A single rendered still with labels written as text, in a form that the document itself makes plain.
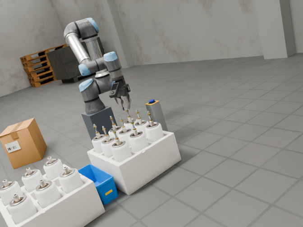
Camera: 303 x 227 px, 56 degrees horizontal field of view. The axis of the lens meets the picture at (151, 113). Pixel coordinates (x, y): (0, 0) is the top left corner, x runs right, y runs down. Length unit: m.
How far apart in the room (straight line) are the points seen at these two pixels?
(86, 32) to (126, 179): 1.08
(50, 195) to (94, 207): 0.22
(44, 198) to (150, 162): 0.56
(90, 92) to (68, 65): 4.61
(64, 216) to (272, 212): 0.88
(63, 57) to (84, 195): 5.45
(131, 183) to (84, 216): 0.28
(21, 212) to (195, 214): 0.73
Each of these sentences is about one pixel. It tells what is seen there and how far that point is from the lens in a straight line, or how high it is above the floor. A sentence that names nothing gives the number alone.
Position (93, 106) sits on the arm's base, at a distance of 2.13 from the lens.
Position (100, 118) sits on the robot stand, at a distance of 2.13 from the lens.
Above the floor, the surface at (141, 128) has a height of 0.23.
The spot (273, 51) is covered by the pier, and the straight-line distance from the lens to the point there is 3.67.
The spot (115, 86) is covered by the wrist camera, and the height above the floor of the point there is 0.50.
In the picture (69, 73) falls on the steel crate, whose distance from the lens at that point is 6.71.
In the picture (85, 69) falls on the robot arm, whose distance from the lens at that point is 1.80.
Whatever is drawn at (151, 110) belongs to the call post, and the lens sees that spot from 1.84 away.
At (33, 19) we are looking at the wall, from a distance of 9.84.
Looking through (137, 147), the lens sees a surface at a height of 0.19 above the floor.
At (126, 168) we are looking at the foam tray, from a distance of 1.50.
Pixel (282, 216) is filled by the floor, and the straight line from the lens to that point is 1.23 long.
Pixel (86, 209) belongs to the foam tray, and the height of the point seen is 0.07.
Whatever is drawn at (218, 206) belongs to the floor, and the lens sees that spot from 1.31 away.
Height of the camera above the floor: 0.80
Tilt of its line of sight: 17 degrees down
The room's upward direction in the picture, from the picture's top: 17 degrees counter-clockwise
